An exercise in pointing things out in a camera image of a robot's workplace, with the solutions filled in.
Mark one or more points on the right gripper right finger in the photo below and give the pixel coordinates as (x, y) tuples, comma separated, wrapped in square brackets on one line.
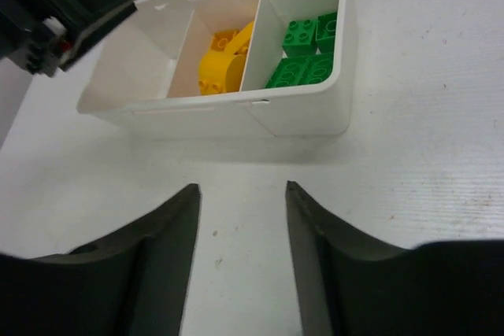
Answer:
[(350, 283)]

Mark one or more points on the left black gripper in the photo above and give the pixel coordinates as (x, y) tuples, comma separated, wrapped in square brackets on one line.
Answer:
[(43, 36)]

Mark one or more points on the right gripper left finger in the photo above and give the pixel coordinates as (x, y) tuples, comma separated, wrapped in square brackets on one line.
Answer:
[(132, 281)]

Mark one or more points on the yellow arched lego brick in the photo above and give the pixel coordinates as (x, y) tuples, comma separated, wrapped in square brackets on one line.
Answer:
[(222, 72)]

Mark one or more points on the green lego brick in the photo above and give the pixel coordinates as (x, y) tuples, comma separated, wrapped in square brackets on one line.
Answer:
[(318, 68), (326, 32), (290, 72), (300, 38)]

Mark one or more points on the white divided container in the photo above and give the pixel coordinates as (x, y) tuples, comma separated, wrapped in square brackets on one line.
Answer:
[(146, 78)]

